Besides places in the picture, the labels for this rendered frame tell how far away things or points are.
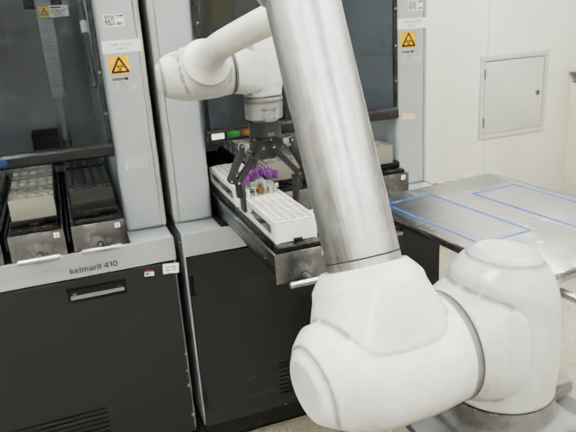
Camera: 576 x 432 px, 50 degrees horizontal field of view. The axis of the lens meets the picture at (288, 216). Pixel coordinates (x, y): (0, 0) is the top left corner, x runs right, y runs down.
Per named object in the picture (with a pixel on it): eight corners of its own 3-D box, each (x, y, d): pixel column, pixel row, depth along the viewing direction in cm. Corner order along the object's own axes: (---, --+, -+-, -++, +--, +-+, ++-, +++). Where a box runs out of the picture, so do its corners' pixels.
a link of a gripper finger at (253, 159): (267, 148, 146) (263, 145, 145) (240, 187, 146) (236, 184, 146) (262, 145, 150) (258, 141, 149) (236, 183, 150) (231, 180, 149)
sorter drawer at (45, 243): (21, 197, 219) (16, 172, 216) (63, 191, 223) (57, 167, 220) (10, 270, 154) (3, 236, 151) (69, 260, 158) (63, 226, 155)
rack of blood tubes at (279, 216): (238, 213, 163) (237, 190, 161) (274, 207, 167) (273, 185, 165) (276, 249, 137) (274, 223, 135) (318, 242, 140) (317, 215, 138)
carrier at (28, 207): (57, 213, 167) (53, 192, 166) (57, 216, 166) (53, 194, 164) (11, 221, 164) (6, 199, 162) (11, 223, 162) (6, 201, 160)
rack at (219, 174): (210, 185, 192) (208, 166, 190) (242, 181, 195) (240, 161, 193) (237, 212, 165) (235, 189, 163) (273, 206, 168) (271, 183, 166)
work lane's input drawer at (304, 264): (204, 205, 197) (201, 177, 194) (246, 198, 201) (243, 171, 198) (283, 294, 131) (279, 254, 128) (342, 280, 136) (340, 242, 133)
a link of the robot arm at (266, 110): (287, 95, 141) (289, 121, 143) (274, 91, 149) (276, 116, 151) (249, 99, 138) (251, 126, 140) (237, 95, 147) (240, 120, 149)
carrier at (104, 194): (116, 205, 172) (112, 183, 170) (116, 207, 170) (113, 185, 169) (72, 212, 169) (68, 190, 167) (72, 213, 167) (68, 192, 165)
